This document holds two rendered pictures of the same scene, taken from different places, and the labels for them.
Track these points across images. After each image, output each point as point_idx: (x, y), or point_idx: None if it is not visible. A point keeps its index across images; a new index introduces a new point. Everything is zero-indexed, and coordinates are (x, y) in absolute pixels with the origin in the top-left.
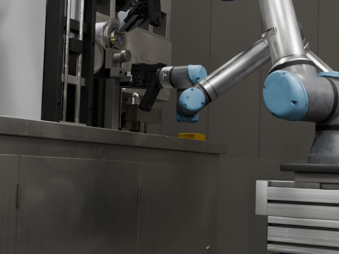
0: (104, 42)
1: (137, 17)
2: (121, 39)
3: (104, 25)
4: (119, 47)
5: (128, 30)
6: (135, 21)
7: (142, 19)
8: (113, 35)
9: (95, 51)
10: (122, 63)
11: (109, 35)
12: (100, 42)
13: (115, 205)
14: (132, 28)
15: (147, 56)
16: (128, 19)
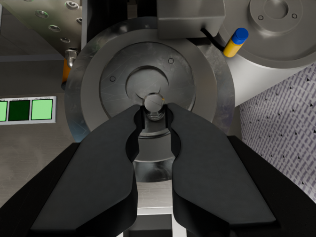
0: (214, 66)
1: (124, 214)
2: (125, 88)
3: (226, 131)
4: (142, 49)
5: (137, 112)
6: (133, 168)
7: (58, 211)
8: (195, 91)
9: (264, 19)
10: (82, 21)
11: (200, 93)
12: (244, 56)
13: None
14: (113, 126)
15: None
16: (254, 160)
